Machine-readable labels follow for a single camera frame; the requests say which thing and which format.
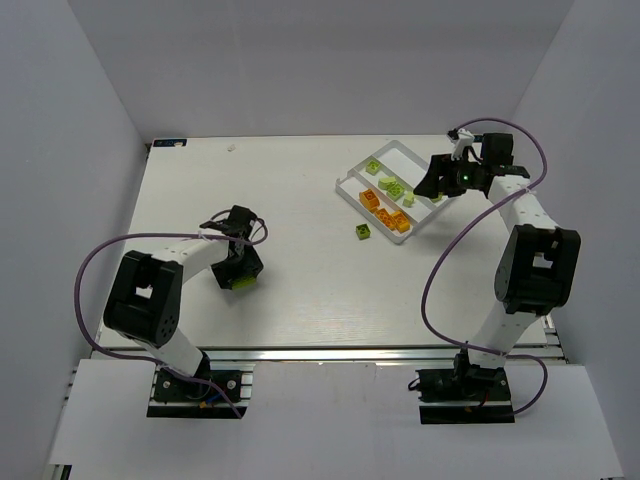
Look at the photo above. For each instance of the white divided sorting tray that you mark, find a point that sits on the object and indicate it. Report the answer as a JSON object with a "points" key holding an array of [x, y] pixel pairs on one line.
{"points": [[409, 169]]}

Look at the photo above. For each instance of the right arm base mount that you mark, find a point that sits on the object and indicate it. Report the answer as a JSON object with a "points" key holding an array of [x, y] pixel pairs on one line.
{"points": [[464, 394]]}

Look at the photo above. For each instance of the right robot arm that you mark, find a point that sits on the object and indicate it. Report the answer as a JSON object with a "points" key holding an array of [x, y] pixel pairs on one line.
{"points": [[536, 270]]}

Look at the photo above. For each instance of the orange long lego brick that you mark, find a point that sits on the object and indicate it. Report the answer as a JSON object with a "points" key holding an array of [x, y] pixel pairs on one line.
{"points": [[384, 217]]}

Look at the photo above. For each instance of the pale green sloped lego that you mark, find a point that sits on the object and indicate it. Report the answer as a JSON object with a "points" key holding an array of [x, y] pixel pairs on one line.
{"points": [[385, 183]]}

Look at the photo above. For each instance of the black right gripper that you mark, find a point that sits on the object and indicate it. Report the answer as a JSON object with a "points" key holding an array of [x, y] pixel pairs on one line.
{"points": [[444, 175]]}

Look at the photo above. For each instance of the lime green long lego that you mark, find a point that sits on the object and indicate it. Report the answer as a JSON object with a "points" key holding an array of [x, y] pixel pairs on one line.
{"points": [[242, 282]]}

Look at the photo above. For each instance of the orange sloped lego brick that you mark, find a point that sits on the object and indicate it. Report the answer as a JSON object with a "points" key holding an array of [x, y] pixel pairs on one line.
{"points": [[402, 223]]}

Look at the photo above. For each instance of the dark green square lego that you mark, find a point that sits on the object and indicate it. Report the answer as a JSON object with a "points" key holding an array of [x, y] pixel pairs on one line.
{"points": [[362, 231]]}

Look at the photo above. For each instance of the aluminium table rail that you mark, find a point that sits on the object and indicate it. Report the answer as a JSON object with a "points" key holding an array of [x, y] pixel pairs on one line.
{"points": [[324, 355]]}

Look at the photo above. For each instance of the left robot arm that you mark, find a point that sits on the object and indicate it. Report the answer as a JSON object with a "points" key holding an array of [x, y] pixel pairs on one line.
{"points": [[144, 303]]}

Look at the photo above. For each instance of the pale green small lego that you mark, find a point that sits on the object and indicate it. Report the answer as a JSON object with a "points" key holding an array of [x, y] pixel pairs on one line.
{"points": [[408, 200]]}

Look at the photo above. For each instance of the pale green square lego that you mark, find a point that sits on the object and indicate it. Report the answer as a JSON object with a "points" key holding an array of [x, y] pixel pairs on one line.
{"points": [[373, 166]]}

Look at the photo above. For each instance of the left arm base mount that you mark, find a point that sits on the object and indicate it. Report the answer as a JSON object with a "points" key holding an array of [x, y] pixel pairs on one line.
{"points": [[224, 396]]}

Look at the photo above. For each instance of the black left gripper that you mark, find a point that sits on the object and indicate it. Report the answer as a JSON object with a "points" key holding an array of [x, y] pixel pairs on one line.
{"points": [[238, 269]]}

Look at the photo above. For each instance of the orange rounded lego block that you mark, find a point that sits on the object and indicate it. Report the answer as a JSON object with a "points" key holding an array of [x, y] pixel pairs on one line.
{"points": [[369, 200]]}

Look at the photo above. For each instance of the pale green double lego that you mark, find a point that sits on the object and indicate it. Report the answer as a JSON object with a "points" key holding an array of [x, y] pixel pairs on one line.
{"points": [[396, 192]]}

